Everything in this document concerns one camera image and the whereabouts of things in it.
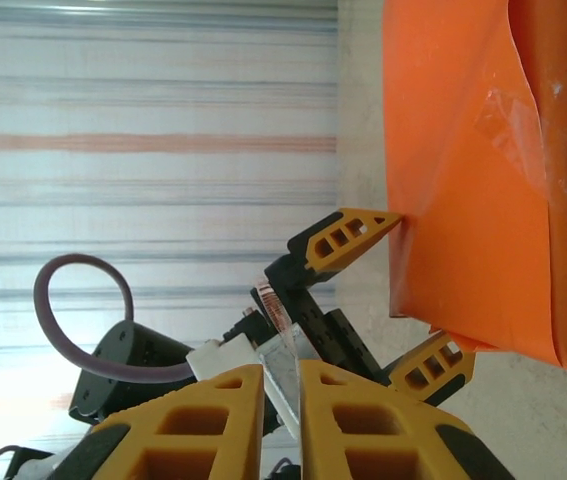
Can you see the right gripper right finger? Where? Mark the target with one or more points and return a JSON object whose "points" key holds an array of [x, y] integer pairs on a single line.
{"points": [[363, 435]]}

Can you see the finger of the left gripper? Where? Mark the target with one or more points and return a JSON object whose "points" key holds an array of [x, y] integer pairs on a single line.
{"points": [[343, 240], [433, 367]]}

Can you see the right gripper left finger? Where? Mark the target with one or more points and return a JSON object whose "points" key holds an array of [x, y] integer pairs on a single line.
{"points": [[198, 430]]}

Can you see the clear adhesive tape piece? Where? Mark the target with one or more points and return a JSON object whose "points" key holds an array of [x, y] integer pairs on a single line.
{"points": [[513, 130], [278, 380]]}

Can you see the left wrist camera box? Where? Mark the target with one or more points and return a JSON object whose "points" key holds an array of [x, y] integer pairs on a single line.
{"points": [[223, 357]]}

